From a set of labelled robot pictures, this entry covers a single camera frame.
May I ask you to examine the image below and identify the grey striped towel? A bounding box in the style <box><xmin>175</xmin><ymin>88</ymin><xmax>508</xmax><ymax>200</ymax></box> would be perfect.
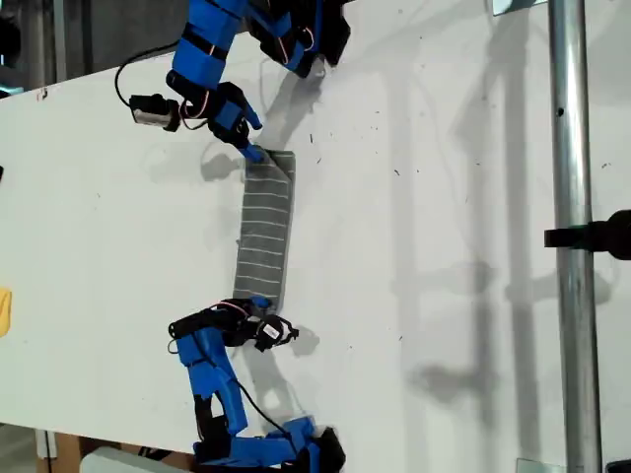
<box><xmin>232</xmin><ymin>147</ymin><xmax>298</xmax><ymax>309</ymax></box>

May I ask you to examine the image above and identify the white box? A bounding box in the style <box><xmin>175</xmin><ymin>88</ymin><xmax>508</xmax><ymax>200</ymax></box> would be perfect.
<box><xmin>80</xmin><ymin>445</ymin><xmax>198</xmax><ymax>473</ymax></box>

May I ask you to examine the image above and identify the brown wooden table leg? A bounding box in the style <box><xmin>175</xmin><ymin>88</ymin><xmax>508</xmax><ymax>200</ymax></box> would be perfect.
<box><xmin>54</xmin><ymin>432</ymin><xmax>85</xmax><ymax>473</ymax></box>

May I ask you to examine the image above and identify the dark round background object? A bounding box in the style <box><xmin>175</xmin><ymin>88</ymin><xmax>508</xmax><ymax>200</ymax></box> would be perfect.
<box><xmin>0</xmin><ymin>14</ymin><xmax>24</xmax><ymax>65</ymax></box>

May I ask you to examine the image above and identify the yellow object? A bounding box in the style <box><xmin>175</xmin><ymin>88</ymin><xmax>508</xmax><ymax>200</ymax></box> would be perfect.
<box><xmin>0</xmin><ymin>288</ymin><xmax>14</xmax><ymax>339</ymax></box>

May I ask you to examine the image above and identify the black clamp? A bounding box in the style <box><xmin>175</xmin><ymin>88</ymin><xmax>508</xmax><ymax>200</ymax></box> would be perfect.
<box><xmin>543</xmin><ymin>209</ymin><xmax>631</xmax><ymax>262</ymax></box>

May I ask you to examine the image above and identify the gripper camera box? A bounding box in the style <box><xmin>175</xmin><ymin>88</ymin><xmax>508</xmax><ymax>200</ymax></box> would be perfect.
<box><xmin>253</xmin><ymin>314</ymin><xmax>301</xmax><ymax>352</ymax></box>
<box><xmin>128</xmin><ymin>93</ymin><xmax>170</xmax><ymax>128</ymax></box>

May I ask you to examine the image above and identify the gripper camera stalk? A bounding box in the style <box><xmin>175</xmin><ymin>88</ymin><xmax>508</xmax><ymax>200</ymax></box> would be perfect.
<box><xmin>165</xmin><ymin>98</ymin><xmax>182</xmax><ymax>134</ymax></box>

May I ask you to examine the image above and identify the gripper camera cable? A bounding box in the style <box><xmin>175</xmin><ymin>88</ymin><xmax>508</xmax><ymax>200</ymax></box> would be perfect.
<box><xmin>230</xmin><ymin>376</ymin><xmax>297</xmax><ymax>444</ymax></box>
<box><xmin>114</xmin><ymin>41</ymin><xmax>181</xmax><ymax>107</ymax></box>

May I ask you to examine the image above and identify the metal bracket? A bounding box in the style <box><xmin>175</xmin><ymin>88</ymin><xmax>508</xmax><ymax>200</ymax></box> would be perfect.
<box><xmin>490</xmin><ymin>0</ymin><xmax>548</xmax><ymax>17</ymax></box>

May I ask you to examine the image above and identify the steel post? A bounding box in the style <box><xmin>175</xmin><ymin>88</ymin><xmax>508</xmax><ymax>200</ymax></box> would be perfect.
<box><xmin>546</xmin><ymin>0</ymin><xmax>605</xmax><ymax>473</ymax></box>

